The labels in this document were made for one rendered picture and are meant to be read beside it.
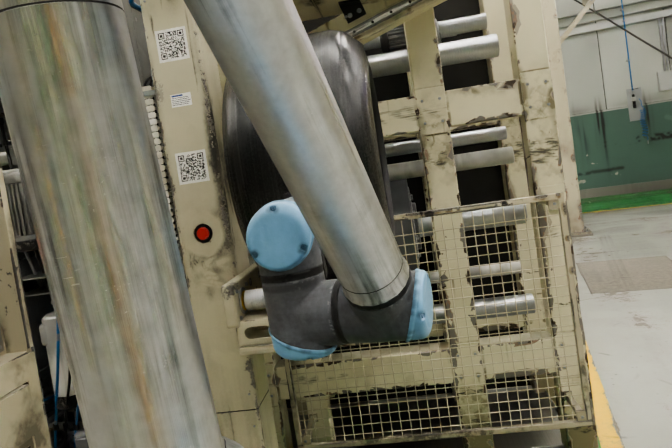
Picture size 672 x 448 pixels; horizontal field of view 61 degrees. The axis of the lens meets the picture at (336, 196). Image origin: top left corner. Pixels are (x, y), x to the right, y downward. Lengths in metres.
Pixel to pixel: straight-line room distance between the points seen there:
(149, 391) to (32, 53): 0.28
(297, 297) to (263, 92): 0.35
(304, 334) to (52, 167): 0.43
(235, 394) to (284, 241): 0.77
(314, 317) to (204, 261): 0.67
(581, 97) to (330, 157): 10.12
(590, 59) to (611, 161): 1.74
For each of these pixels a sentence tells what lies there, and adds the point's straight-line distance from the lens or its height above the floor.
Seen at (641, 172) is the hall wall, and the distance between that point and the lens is 10.69.
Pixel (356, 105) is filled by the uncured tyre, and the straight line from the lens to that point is 1.14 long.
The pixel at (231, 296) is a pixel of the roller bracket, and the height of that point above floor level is 0.92.
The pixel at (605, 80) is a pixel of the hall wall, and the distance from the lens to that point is 10.69.
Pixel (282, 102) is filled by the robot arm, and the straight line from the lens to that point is 0.53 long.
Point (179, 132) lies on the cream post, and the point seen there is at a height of 1.31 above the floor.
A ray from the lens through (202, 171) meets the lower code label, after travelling 1.39.
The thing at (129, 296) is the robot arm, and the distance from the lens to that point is 0.49.
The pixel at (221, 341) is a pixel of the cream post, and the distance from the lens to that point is 1.45.
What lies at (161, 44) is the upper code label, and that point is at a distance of 1.45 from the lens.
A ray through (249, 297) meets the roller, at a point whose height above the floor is 0.91.
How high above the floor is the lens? 1.17
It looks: 3 degrees down
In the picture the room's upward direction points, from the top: 9 degrees counter-clockwise
